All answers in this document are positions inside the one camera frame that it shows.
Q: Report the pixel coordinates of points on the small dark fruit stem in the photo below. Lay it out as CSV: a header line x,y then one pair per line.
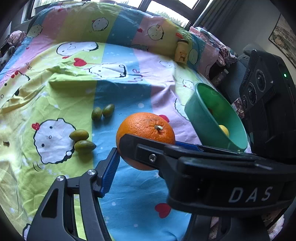
x,y
6,143

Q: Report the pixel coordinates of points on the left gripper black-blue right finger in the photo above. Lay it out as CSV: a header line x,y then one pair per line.
x,y
208,228

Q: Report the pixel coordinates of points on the pink cloth bundle left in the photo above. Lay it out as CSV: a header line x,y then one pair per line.
x,y
16,37

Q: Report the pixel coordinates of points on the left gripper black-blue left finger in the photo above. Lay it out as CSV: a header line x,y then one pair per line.
x,y
55,217

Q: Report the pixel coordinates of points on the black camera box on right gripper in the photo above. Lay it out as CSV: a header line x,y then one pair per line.
x,y
267,92

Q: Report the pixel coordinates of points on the yellow lemon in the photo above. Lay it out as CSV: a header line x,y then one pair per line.
x,y
224,129

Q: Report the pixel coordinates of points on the clear plastic bottle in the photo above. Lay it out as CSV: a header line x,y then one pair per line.
x,y
220,77

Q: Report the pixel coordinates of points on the orange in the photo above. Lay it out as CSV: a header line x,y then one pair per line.
x,y
146,125

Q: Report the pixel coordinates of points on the green olive behind pear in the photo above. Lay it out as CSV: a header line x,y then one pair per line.
x,y
84,146

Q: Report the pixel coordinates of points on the green olive near tomatoes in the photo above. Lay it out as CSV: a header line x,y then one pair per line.
x,y
79,135

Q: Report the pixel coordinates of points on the framed wall picture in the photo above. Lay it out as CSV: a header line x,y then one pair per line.
x,y
283,38

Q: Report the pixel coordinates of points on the small yellow bear bottle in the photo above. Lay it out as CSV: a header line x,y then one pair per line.
x,y
181,52

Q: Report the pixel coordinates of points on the colourful cartoon bed sheet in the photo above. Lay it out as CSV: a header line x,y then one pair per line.
x,y
76,57

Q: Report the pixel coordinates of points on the green plastic bowl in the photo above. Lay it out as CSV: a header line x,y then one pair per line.
x,y
206,109

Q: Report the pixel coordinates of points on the green olive pair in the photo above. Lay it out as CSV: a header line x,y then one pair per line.
x,y
96,114
108,110

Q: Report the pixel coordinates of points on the pile of pink clothes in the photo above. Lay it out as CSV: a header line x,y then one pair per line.
x,y
226,56

